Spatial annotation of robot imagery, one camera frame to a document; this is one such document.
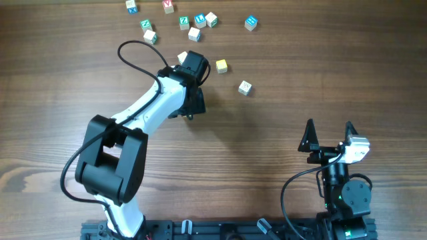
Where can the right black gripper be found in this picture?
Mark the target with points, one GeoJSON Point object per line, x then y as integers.
{"type": "Point", "coordinates": [309, 144]}

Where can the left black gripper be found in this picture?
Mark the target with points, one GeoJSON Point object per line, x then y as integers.
{"type": "Point", "coordinates": [200, 107]}

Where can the yellow top block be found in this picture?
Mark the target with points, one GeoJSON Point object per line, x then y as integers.
{"type": "Point", "coordinates": [221, 66]}

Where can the white block teal side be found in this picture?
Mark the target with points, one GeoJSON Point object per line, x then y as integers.
{"type": "Point", "coordinates": [181, 57]}

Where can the white patterned block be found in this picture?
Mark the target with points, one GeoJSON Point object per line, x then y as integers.
{"type": "Point", "coordinates": [245, 88]}

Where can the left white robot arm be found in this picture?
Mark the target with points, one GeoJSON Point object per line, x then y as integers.
{"type": "Point", "coordinates": [112, 166]}

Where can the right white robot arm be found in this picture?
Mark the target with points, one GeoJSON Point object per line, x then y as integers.
{"type": "Point", "coordinates": [347, 196]}

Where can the white block blue side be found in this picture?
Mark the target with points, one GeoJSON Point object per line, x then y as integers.
{"type": "Point", "coordinates": [194, 34]}

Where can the plain block green side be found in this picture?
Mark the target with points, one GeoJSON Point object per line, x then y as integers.
{"type": "Point", "coordinates": [150, 37]}

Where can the green Z block middle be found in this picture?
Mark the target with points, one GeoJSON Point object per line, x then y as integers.
{"type": "Point", "coordinates": [184, 23]}

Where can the green z block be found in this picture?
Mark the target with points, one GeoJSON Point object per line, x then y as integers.
{"type": "Point", "coordinates": [184, 23]}
{"type": "Point", "coordinates": [146, 25]}

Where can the blue L block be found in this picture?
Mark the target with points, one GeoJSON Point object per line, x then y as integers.
{"type": "Point", "coordinates": [200, 21]}

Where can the white block green side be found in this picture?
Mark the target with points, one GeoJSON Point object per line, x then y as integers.
{"type": "Point", "coordinates": [211, 19]}

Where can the green Z block left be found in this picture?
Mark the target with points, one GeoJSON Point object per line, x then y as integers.
{"type": "Point", "coordinates": [146, 25]}

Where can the blue top block right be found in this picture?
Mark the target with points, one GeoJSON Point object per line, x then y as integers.
{"type": "Point", "coordinates": [251, 23]}

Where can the block with red V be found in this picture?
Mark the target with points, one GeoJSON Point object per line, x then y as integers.
{"type": "Point", "coordinates": [168, 6]}

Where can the block with blue X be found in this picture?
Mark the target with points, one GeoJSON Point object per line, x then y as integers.
{"type": "Point", "coordinates": [131, 6]}

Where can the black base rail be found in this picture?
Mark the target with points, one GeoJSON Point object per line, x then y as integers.
{"type": "Point", "coordinates": [261, 229]}

